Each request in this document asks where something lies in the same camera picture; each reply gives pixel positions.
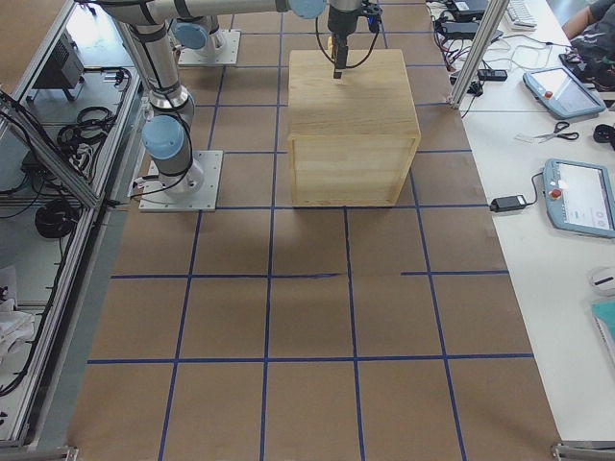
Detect blue teach pendant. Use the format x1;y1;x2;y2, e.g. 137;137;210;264
523;66;606;120
543;158;614;239

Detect far blue teach pendant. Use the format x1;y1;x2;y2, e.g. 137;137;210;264
523;66;606;120

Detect wooden drawer cabinet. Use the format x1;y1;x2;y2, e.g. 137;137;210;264
288;49;421;206

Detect near blue teach pendant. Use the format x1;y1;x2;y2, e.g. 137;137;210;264
543;158;614;239

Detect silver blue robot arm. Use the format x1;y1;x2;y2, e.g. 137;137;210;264
98;1;381;196

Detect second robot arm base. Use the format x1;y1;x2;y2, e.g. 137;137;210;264
171;15;226;55

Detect grey rear mounting plate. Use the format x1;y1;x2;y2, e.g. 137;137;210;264
179;29;241;67

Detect coiled black cables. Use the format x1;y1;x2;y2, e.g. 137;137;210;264
57;106;112;155

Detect aluminium frame post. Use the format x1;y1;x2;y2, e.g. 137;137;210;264
450;0;508;109

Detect black power adapter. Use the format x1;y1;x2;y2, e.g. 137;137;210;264
489;195;529;213

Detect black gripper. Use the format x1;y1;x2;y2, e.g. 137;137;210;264
328;0;380;79

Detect black handled scissors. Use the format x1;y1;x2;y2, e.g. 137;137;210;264
535;121;579;143

